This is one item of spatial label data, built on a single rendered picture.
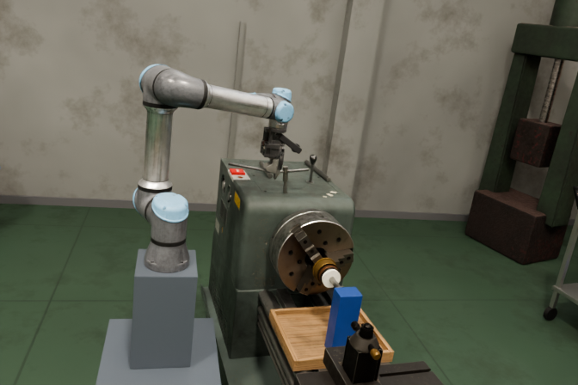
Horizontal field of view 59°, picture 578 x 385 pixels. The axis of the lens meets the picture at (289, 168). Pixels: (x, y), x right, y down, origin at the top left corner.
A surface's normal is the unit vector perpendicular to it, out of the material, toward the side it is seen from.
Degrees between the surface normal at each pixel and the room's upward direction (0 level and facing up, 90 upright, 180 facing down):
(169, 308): 90
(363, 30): 90
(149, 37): 90
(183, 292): 90
